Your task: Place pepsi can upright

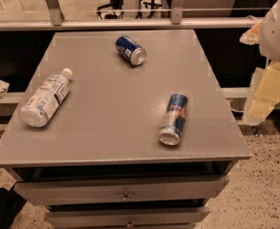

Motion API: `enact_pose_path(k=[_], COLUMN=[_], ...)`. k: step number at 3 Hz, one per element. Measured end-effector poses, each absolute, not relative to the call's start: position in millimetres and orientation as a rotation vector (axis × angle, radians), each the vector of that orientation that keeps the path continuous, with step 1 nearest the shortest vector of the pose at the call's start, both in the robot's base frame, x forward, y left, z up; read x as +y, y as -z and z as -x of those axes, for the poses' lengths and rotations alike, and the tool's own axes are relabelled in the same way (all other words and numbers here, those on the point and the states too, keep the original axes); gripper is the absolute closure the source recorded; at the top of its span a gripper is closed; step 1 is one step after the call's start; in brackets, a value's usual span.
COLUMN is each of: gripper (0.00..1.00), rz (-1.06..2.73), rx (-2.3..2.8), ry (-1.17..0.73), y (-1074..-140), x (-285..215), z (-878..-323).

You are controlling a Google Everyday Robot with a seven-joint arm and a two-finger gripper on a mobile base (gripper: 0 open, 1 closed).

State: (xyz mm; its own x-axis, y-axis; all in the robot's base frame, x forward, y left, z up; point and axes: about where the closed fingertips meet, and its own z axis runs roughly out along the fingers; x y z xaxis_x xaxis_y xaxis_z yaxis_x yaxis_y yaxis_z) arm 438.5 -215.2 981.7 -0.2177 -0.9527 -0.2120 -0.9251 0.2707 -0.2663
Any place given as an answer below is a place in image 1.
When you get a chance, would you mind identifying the blue pepsi can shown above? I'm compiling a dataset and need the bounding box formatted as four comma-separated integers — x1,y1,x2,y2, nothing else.
115,35,146,66

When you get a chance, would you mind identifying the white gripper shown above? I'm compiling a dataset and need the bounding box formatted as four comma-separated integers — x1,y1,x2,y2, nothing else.
239,0,280,126

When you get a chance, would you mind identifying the black office chair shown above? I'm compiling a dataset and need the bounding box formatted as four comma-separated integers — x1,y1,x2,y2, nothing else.
97,0,123,19

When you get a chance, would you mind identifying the black bag on floor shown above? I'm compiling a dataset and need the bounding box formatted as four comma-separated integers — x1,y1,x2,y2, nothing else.
0,188,26,229

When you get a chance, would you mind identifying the grey metal railing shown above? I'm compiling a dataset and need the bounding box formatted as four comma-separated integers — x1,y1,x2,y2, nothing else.
0,0,260,31

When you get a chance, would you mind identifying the white plastic bottle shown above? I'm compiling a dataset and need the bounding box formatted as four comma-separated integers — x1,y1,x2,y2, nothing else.
21,68,73,128

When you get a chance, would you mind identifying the lower grey drawer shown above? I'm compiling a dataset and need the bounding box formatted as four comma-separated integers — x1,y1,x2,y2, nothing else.
45,207,209,229

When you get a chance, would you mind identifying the red bull can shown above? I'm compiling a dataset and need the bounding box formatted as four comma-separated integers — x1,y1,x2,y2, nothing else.
159,94,188,146

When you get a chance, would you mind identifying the grey drawer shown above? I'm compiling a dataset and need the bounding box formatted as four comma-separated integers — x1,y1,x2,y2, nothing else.
14,176,229,205
45,207,209,229

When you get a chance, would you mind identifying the upper grey drawer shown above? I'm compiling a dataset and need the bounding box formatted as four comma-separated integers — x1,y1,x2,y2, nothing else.
14,176,229,205

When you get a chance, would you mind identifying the white cable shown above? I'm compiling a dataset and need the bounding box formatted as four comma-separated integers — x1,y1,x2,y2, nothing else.
227,99,247,114

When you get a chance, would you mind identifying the grey drawer cabinet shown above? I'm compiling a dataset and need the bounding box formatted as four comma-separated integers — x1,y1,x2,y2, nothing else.
0,29,252,229

